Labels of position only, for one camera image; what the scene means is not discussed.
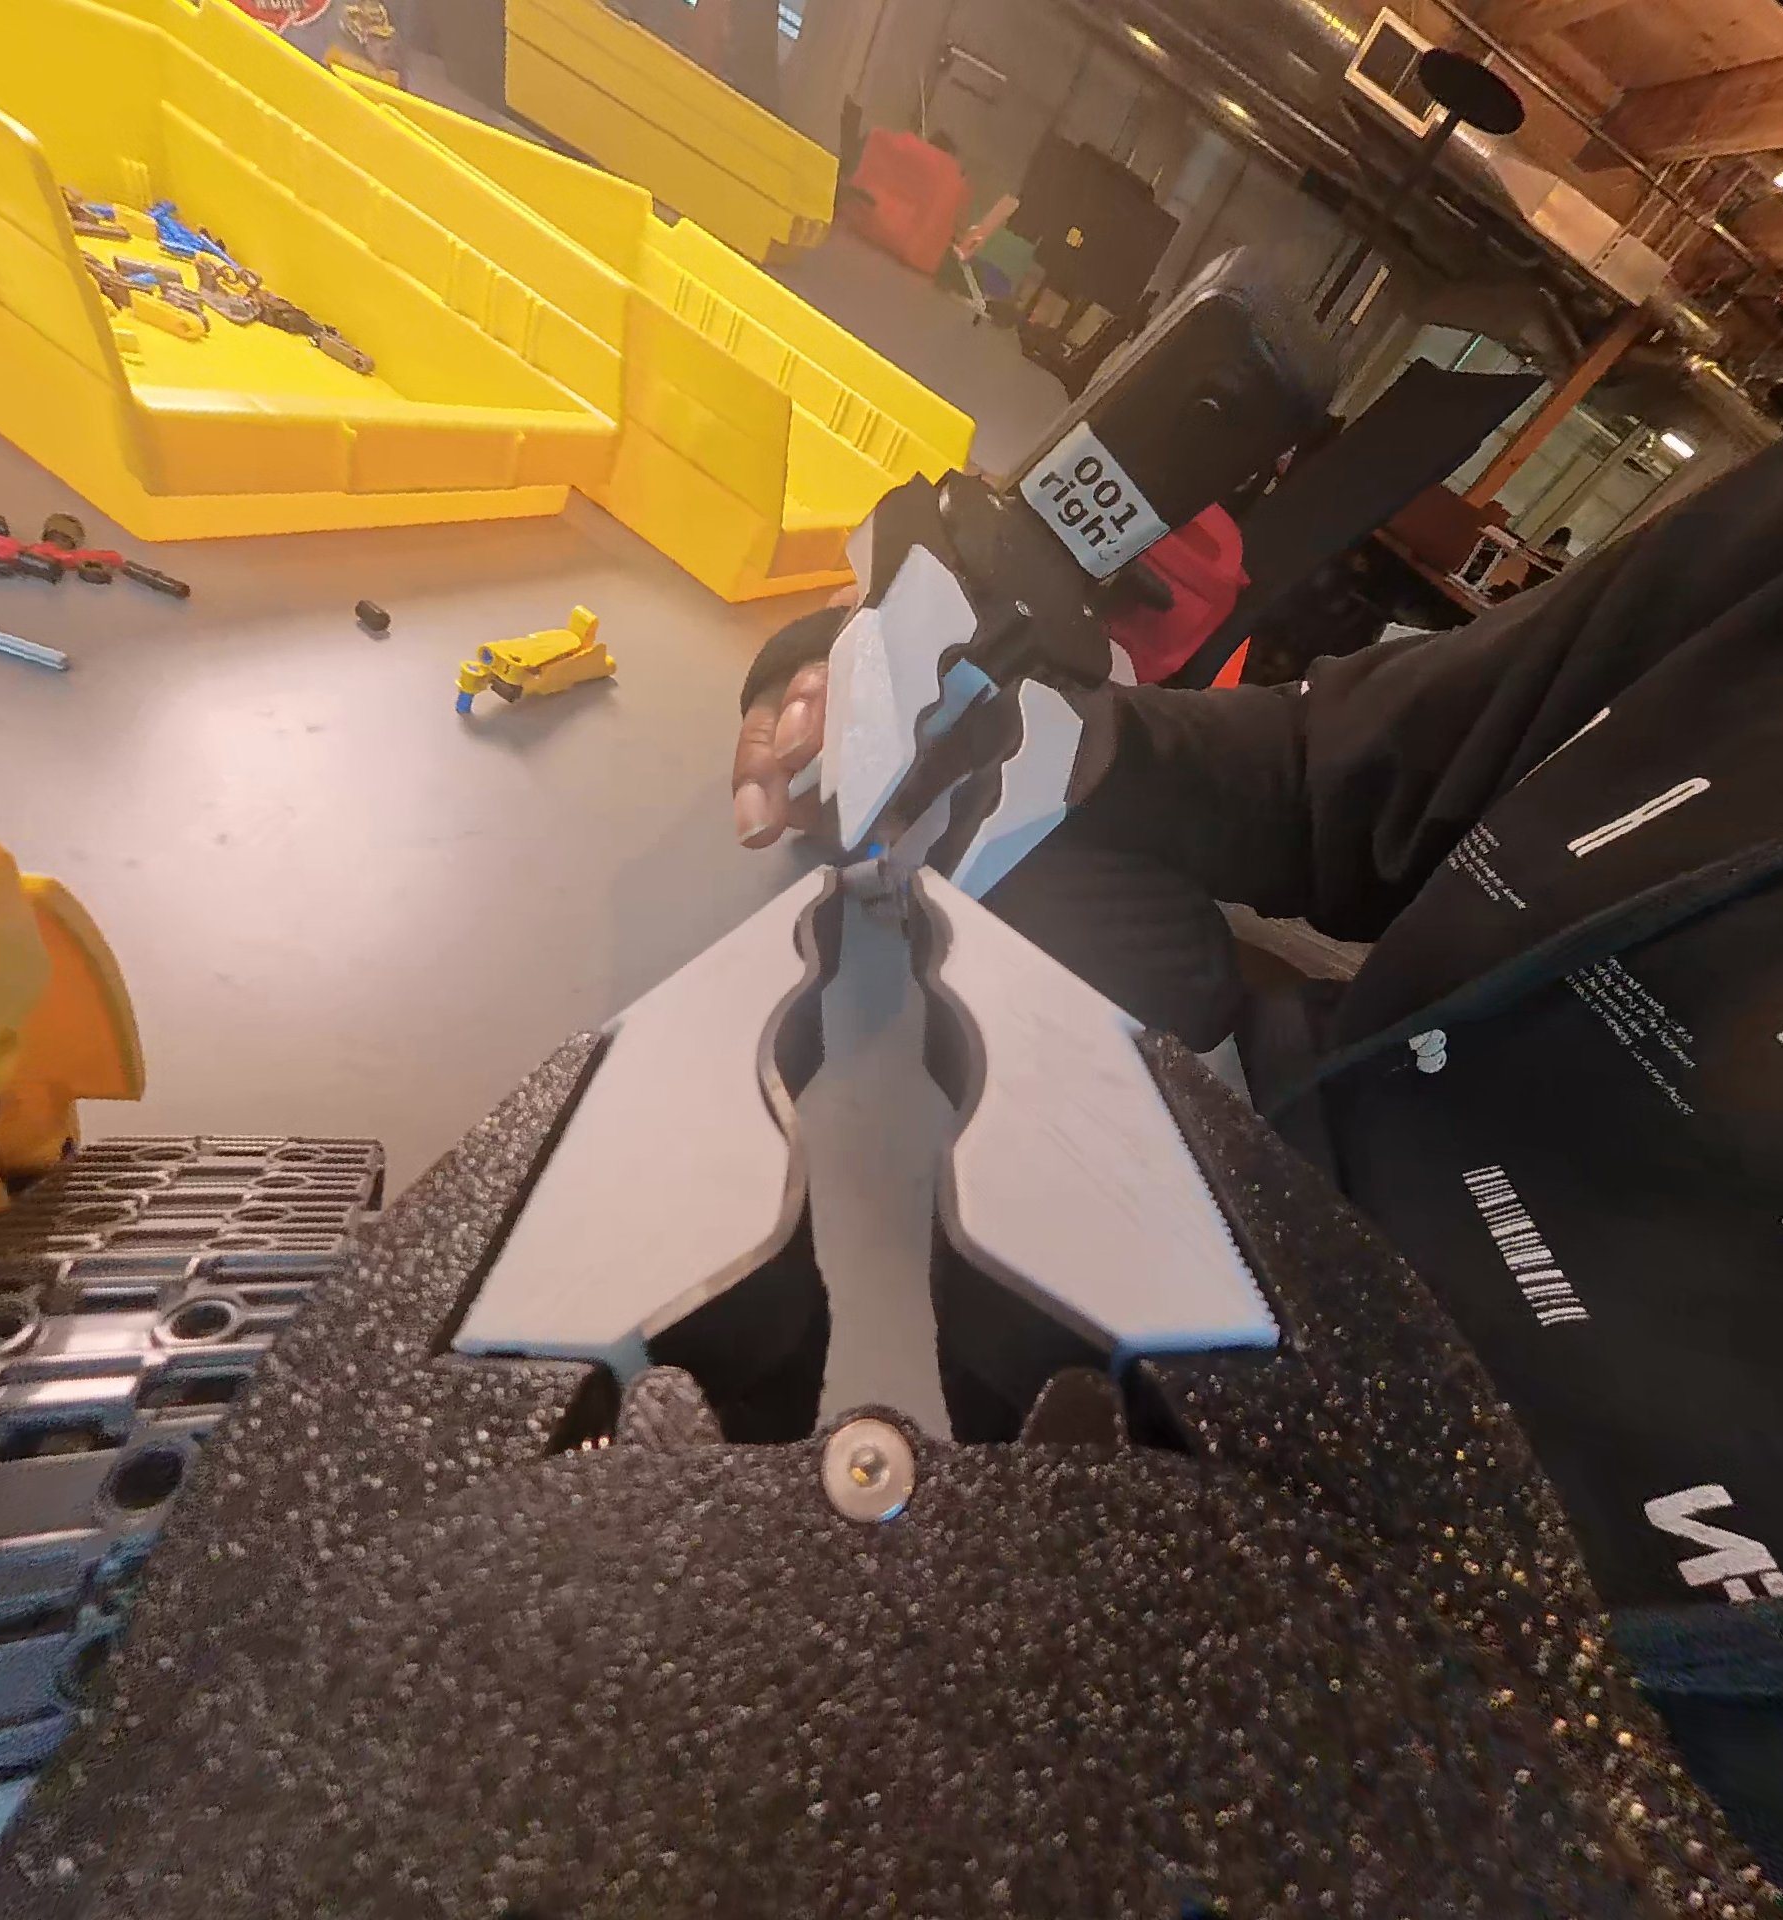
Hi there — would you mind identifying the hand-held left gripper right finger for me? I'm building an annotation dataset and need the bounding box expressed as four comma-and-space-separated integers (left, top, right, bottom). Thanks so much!
893, 872, 1290, 1428

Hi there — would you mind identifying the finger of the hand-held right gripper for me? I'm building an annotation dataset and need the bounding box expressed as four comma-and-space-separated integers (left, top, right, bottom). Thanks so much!
821, 541, 986, 864
938, 679, 1122, 899

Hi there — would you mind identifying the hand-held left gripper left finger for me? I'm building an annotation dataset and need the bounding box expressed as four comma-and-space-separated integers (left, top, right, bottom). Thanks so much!
452, 872, 893, 1412

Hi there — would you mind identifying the person's right forearm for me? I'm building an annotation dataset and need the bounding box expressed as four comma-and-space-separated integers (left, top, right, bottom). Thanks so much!
1087, 407, 1783, 1037

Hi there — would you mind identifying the grey desk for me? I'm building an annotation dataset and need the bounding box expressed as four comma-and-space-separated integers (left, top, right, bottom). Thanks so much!
0, 391, 833, 1202

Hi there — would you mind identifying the red bag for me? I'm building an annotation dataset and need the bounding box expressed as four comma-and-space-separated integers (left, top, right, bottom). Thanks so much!
1117, 506, 1253, 693

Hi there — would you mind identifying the small yellow block assembly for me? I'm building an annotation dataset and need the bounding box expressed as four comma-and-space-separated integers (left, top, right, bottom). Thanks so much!
457, 603, 617, 716

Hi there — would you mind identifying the red container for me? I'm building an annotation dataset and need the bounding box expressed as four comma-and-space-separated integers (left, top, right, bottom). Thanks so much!
848, 127, 971, 278

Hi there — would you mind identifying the yellow toy tracked robot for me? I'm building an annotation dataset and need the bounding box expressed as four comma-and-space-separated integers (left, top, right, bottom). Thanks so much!
0, 774, 384, 1862

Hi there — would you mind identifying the large yellow bin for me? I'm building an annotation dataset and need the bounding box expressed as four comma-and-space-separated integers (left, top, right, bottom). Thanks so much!
0, 2, 638, 543

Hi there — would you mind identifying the yellow bins stack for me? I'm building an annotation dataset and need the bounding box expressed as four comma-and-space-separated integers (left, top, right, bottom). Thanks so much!
502, 2, 842, 257

